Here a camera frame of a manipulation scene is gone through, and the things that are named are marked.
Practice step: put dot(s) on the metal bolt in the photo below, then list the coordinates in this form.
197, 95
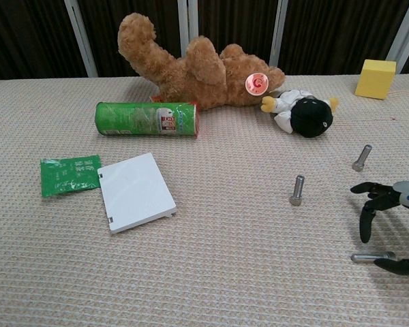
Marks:
361, 160
298, 190
364, 257

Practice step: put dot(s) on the green snack packet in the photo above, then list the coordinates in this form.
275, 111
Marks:
64, 175

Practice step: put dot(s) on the white metal frame post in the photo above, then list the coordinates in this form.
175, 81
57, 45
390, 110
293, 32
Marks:
277, 34
402, 37
187, 20
82, 44

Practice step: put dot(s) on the black white penguin plush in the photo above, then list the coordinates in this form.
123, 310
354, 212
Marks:
306, 116

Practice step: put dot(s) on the round red hang tag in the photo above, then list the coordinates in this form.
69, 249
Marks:
257, 84

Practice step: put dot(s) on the yellow foam cube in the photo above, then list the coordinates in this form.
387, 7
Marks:
375, 80

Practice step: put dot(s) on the green chips can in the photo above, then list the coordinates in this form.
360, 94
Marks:
133, 119

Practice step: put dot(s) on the brown teddy bear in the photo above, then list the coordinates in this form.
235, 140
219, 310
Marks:
191, 78

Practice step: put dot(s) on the beige woven tablecloth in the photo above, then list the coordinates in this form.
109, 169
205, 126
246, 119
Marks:
225, 272

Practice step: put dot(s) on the white card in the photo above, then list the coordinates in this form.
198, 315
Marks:
136, 194

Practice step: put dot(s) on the dark pleated curtain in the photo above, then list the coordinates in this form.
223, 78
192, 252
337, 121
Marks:
327, 34

